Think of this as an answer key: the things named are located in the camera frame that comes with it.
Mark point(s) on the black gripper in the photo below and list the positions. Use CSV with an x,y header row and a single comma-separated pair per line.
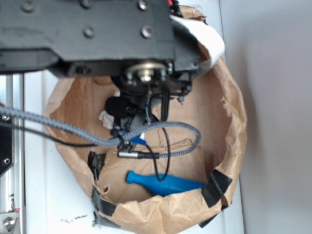
x,y
142,86

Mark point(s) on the black tape piece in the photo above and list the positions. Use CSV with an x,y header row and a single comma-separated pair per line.
x,y
96,163
216,187

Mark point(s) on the white paper ball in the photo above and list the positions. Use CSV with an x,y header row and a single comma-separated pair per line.
x,y
106,119

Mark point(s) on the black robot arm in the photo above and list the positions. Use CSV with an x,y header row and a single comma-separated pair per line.
x,y
140,44

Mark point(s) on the aluminium frame rail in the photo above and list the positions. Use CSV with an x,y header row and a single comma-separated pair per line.
x,y
11,160

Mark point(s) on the black tape piece right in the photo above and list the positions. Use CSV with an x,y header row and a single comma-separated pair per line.
x,y
216,187

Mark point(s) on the black tape piece left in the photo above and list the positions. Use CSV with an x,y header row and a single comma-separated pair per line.
x,y
96,163

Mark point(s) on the brown paper bag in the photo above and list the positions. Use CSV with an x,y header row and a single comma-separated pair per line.
x,y
216,108

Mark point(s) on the blue plastic bottle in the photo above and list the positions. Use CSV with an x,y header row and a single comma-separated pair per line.
x,y
170,185

